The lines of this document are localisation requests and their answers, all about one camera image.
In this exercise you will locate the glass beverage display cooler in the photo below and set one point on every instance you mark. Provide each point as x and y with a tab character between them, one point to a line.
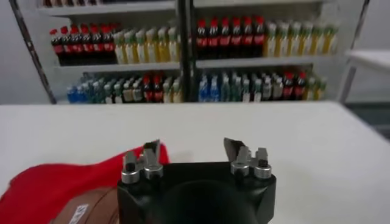
183	45
344	36

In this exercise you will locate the slim white label bottle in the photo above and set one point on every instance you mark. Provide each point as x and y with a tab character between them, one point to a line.
118	93
246	90
257	90
108	94

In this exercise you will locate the white cooler shelf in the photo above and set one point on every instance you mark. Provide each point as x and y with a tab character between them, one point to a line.
122	67
106	8
259	3
262	62

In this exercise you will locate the white side table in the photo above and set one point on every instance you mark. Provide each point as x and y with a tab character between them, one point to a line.
371	59

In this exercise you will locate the red shirt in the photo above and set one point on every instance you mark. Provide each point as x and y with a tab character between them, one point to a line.
45	188

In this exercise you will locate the blue water bottle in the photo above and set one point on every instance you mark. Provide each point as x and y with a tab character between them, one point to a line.
214	89
204	89
81	95
72	95

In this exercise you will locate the dark drink bottle white cap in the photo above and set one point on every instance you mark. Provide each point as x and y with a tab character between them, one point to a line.
127	92
137	91
267	89
277	89

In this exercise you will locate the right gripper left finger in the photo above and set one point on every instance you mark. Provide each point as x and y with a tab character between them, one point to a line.
149	161

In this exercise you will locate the small red cap cola bottle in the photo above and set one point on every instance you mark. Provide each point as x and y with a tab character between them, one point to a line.
288	86
300	86
157	89
147	89

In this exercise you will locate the clear green water bottle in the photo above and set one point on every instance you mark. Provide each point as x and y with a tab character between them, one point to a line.
91	93
236	89
225	89
99	92

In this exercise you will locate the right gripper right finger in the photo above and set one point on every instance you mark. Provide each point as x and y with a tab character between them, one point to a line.
243	161

